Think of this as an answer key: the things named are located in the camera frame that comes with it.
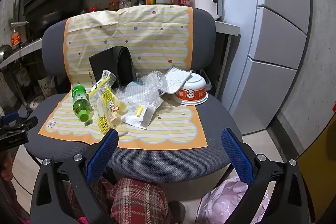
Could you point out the yellow printed snack wrapper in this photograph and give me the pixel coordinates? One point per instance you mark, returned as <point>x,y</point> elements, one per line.
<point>106,111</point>

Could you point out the person's plaid pants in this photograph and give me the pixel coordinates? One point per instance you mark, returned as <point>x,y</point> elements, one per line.
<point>136,200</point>

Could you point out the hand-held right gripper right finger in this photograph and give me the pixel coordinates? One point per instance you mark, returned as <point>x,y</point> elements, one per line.
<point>236,158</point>

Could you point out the white countertop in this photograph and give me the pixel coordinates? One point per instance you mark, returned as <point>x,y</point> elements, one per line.
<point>227,27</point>

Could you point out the yellow striped dotted cloth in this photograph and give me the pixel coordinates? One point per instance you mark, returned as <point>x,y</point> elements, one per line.
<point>157,37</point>

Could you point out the black plastic bag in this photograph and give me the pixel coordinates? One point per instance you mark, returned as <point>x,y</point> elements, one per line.
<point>105,66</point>

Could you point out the clear bubble wrap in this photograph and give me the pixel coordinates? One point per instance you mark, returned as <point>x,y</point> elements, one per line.
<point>149,82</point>

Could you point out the grey refrigerator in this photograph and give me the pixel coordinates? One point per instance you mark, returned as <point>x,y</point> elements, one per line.
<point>275,29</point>

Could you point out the clear yellow snack wrapper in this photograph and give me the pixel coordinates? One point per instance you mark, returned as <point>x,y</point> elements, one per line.
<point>105,81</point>

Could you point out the red lidded jar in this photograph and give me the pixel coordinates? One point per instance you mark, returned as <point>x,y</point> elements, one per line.
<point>114,6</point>

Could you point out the white grey-edged dish cloth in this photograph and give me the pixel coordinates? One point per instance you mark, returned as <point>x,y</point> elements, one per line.
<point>176,79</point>

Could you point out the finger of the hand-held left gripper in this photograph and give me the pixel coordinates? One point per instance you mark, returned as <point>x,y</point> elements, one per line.
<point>26,123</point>

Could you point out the green plastic bottle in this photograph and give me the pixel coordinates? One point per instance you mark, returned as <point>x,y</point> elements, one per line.
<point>81,104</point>

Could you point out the grey office chair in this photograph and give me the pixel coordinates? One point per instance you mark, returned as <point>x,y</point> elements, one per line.
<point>162,161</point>

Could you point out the white plastic packet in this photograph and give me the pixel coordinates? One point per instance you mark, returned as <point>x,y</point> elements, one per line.
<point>147,116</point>

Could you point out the yellow board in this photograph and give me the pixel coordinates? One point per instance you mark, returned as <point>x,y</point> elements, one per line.
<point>320,161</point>

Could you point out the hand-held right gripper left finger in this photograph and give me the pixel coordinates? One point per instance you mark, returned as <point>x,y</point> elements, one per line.
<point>102,155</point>

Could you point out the orange white paper bowl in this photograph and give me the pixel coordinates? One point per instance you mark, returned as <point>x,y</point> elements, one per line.
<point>191,94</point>

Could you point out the metal ladle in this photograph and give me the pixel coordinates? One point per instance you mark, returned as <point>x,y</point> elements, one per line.
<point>5,52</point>

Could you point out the pink plastic bag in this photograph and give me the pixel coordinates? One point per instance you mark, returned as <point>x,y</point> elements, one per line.
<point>223,200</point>

